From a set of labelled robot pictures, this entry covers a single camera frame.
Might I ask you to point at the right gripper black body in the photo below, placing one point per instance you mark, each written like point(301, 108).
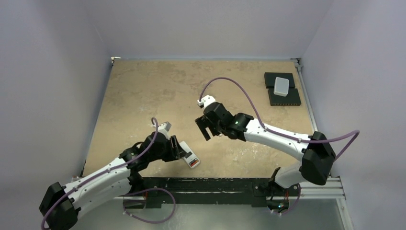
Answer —
point(207, 121)

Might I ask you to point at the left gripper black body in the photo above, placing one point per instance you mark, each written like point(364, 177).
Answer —
point(165, 153)

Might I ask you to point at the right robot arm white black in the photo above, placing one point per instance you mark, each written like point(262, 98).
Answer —
point(314, 156)

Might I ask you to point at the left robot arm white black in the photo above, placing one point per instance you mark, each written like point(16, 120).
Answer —
point(63, 205)

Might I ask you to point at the white plastic box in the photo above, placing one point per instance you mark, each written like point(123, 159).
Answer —
point(281, 87)

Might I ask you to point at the black tray front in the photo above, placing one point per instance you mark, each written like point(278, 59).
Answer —
point(291, 99)

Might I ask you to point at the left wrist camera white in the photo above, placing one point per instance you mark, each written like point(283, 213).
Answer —
point(164, 129)

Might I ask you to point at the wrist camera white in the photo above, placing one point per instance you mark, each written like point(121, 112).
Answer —
point(164, 129)
point(205, 101)

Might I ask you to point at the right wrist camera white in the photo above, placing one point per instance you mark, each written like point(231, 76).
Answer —
point(205, 101)

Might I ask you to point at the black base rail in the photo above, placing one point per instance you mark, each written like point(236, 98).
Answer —
point(255, 192)

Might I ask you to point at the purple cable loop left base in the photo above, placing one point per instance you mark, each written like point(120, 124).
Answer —
point(153, 204)

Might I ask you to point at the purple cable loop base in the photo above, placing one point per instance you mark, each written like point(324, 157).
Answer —
point(153, 204)
point(285, 205)

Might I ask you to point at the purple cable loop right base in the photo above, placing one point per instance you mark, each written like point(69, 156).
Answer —
point(285, 205)

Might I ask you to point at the aluminium frame rail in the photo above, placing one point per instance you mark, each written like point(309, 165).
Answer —
point(168, 90)

